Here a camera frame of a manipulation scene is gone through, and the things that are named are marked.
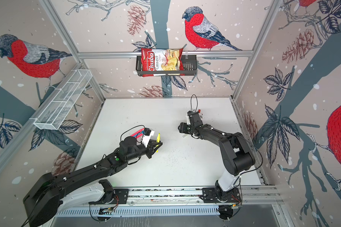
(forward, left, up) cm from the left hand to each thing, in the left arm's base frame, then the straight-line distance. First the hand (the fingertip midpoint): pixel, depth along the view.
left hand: (160, 144), depth 74 cm
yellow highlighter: (+1, +1, +1) cm, 2 cm away
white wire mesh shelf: (+11, +55, +13) cm, 57 cm away
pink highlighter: (+21, +20, -21) cm, 36 cm away
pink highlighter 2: (+16, +18, -18) cm, 30 cm away
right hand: (+16, -11, -12) cm, 23 cm away
